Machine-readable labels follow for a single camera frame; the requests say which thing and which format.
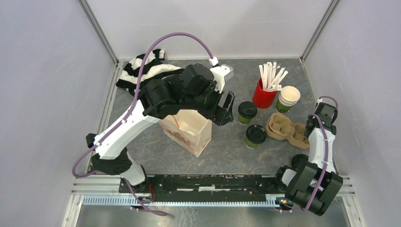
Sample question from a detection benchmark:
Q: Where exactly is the paper takeout bag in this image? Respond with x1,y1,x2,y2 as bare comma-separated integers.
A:
159,110,212,157

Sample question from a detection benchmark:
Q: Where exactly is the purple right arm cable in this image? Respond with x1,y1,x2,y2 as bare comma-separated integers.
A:
300,95,339,212

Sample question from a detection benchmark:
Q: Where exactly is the red straw holder cup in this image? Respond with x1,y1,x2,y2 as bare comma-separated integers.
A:
252,79,277,109

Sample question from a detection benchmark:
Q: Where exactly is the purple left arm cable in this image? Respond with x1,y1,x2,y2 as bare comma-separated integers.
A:
71,32,217,179

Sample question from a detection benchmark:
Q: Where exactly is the black cup lid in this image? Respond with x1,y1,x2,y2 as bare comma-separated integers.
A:
291,154,309,171
245,124,267,144
238,101,258,119

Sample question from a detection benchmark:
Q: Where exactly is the metal cable duct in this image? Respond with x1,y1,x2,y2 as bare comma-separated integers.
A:
82,195,279,208

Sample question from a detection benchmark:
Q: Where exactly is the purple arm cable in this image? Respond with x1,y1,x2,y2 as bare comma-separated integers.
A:
71,32,217,179
300,95,339,212

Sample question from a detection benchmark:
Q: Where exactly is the brown cardboard cup carrier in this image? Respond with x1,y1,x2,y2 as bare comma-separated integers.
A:
265,113,310,149

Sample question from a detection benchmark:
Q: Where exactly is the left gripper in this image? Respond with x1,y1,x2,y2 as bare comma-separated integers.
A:
183,82,236,126

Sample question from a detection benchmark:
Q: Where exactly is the stack of paper cups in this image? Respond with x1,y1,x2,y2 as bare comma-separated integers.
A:
275,86,301,114

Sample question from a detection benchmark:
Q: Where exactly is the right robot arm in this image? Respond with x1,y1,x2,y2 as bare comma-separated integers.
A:
273,102,343,216

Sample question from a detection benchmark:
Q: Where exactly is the green paper coffee cup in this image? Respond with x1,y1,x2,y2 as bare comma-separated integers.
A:
238,113,255,125

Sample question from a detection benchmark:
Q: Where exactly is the black white striped cloth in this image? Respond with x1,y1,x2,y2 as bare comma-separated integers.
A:
116,49,184,96

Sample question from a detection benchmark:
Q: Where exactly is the white wrapped straws bundle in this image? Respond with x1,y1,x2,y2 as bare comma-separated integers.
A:
259,62,288,92

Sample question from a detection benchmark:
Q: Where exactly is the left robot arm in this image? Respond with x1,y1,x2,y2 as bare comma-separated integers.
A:
87,64,235,193

